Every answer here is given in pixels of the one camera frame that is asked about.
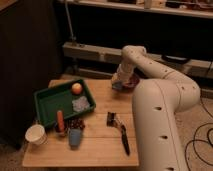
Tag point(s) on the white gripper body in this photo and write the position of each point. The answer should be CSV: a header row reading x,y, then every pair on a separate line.
x,y
124,72

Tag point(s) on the purple bowl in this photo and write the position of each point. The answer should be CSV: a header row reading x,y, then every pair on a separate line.
x,y
132,83

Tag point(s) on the metal pole stand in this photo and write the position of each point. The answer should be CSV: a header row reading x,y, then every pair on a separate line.
x,y
72,36

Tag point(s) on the black handled brush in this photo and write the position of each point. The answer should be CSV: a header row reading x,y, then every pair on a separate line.
x,y
113,121

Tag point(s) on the green plastic tray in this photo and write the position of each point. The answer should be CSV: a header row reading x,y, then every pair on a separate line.
x,y
50,100

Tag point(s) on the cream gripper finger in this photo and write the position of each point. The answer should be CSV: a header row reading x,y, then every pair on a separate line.
x,y
115,81

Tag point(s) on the white paper cup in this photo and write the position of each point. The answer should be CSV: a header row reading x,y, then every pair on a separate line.
x,y
36,134

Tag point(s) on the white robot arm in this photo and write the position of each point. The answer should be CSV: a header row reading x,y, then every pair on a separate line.
x,y
155,101

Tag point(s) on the grey metal rail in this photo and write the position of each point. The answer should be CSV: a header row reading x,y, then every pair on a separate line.
x,y
195,68

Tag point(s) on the blue sponge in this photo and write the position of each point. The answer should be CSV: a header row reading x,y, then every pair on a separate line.
x,y
117,86

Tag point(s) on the dark grape bunch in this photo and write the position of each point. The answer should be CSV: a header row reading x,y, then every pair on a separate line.
x,y
76,124

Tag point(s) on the orange peach fruit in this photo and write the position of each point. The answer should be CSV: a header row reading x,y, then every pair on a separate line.
x,y
76,88

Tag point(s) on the crumpled clear plastic wrap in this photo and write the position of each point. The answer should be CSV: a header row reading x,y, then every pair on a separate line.
x,y
80,104

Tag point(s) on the orange carrot toy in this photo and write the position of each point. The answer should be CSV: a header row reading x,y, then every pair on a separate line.
x,y
60,121

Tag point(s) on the blue plastic cup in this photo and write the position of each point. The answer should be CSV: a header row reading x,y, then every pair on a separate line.
x,y
74,137

